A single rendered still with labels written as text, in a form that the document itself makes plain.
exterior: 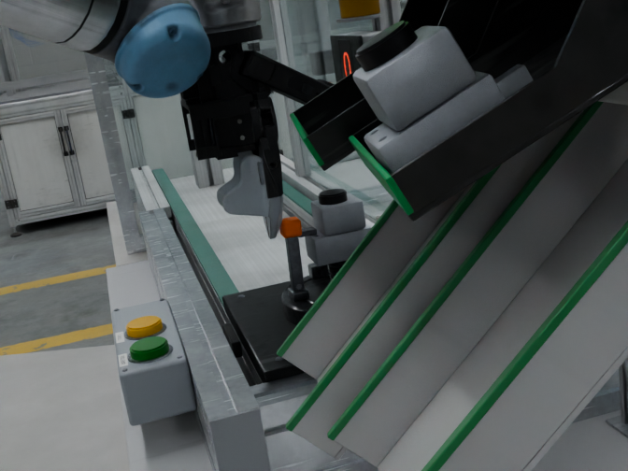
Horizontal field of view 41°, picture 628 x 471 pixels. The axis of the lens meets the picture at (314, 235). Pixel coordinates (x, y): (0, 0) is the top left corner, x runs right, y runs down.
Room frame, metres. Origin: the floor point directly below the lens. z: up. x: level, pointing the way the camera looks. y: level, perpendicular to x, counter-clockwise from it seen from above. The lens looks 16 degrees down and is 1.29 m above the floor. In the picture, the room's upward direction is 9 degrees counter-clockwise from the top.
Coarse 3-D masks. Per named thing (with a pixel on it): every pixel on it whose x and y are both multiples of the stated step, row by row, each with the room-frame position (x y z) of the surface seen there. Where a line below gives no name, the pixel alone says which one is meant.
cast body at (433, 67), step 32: (384, 32) 0.42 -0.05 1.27; (416, 32) 0.43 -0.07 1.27; (448, 32) 0.40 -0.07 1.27; (384, 64) 0.40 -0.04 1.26; (416, 64) 0.39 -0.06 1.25; (448, 64) 0.40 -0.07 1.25; (384, 96) 0.39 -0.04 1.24; (416, 96) 0.39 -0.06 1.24; (448, 96) 0.40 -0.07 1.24; (480, 96) 0.40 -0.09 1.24; (384, 128) 0.42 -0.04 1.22; (416, 128) 0.39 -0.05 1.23; (448, 128) 0.39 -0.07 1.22; (384, 160) 0.39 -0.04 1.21
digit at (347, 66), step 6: (342, 42) 1.07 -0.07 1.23; (348, 42) 1.05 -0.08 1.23; (342, 48) 1.08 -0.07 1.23; (348, 48) 1.05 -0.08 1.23; (342, 54) 1.08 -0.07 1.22; (348, 54) 1.06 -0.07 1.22; (342, 60) 1.08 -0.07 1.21; (348, 60) 1.06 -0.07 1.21; (342, 66) 1.09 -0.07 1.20; (348, 66) 1.06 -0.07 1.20; (342, 72) 1.09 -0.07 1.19; (348, 72) 1.07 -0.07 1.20
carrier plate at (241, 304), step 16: (272, 288) 0.95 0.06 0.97; (224, 304) 0.94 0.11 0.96; (240, 304) 0.91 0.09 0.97; (256, 304) 0.90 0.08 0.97; (272, 304) 0.90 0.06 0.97; (240, 320) 0.86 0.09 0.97; (256, 320) 0.85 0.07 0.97; (272, 320) 0.85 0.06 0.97; (240, 336) 0.84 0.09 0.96; (256, 336) 0.81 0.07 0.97; (272, 336) 0.80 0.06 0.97; (256, 352) 0.76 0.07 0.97; (272, 352) 0.76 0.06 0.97; (256, 368) 0.76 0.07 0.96; (272, 368) 0.72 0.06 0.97; (288, 368) 0.72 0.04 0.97
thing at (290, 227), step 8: (280, 224) 0.85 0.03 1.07; (288, 224) 0.84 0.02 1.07; (296, 224) 0.84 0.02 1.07; (280, 232) 0.85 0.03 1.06; (288, 232) 0.84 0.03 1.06; (296, 232) 0.84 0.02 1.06; (304, 232) 0.85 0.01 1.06; (312, 232) 0.85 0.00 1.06; (288, 240) 0.84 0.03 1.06; (296, 240) 0.84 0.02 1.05; (288, 248) 0.84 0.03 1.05; (296, 248) 0.84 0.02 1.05; (288, 256) 0.85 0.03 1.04; (296, 256) 0.84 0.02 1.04; (296, 264) 0.84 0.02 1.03; (296, 272) 0.84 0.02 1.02; (296, 280) 0.84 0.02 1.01; (296, 288) 0.84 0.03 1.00
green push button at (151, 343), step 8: (152, 336) 0.84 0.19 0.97; (160, 336) 0.84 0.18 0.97; (136, 344) 0.83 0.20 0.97; (144, 344) 0.83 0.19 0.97; (152, 344) 0.82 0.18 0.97; (160, 344) 0.82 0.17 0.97; (136, 352) 0.81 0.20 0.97; (144, 352) 0.81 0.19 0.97; (152, 352) 0.81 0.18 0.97; (160, 352) 0.81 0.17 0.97; (144, 360) 0.81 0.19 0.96
